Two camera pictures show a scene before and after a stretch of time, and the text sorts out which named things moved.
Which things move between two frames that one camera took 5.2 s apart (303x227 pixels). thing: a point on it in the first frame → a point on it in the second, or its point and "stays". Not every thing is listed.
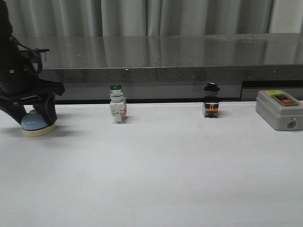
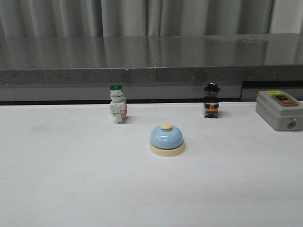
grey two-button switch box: [280, 110] stays
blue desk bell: [33, 125] → [166, 141]
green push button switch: [118, 105] stays
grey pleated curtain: [77, 18] stays
